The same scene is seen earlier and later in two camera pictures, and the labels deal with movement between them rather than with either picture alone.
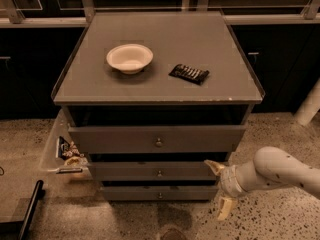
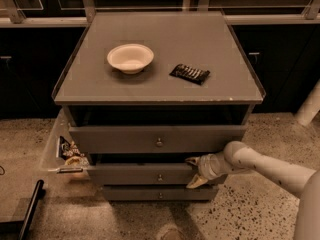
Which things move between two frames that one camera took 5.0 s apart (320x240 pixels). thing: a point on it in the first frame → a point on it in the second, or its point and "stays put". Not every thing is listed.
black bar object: [17, 230] stays put
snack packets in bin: [69, 152] stays put
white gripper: [228, 181] → [206, 167]
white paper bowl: [129, 58] stays put
